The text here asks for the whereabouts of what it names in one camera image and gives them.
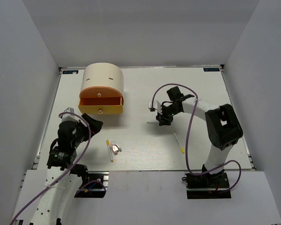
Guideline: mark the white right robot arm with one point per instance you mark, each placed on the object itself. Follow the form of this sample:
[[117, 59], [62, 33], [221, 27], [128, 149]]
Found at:
[[223, 127]]

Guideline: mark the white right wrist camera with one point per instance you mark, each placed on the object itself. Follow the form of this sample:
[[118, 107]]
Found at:
[[155, 106]]

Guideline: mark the white pen yellow cap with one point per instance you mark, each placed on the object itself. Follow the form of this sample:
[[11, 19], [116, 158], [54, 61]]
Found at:
[[152, 122]]

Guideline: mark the blue label sticker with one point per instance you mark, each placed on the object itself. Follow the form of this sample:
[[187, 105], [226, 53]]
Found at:
[[211, 69], [70, 72]]

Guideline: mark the blue label sticker left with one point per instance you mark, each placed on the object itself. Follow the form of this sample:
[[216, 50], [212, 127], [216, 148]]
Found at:
[[70, 72]]

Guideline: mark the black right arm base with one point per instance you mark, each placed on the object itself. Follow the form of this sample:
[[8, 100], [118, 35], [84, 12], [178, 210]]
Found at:
[[207, 186]]

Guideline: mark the blue label sticker right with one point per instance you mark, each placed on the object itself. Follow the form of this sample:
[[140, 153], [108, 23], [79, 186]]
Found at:
[[211, 69]]

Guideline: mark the beige orange round organizer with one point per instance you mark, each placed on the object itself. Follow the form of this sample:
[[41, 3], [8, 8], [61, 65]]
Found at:
[[102, 90]]

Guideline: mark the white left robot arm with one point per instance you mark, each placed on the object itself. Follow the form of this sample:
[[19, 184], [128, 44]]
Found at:
[[64, 174]]

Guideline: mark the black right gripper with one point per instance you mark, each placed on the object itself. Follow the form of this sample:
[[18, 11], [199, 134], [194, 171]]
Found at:
[[164, 119]]

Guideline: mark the pink silver binder clip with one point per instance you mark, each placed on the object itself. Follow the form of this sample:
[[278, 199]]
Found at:
[[116, 149]]

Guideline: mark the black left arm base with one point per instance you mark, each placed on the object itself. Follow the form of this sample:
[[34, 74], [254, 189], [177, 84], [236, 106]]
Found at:
[[94, 185]]

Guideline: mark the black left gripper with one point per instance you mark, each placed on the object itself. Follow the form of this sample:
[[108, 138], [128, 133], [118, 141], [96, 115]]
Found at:
[[95, 125]]

